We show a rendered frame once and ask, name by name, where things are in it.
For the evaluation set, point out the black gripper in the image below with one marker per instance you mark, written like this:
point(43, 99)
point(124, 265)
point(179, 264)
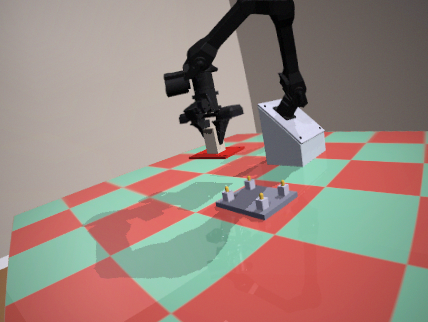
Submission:
point(223, 114)

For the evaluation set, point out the red plate with grey square handle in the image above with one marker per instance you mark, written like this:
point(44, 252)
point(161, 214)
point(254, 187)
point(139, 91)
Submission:
point(213, 149)

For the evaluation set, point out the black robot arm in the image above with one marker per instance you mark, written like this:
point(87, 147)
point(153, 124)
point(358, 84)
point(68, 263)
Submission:
point(198, 65)

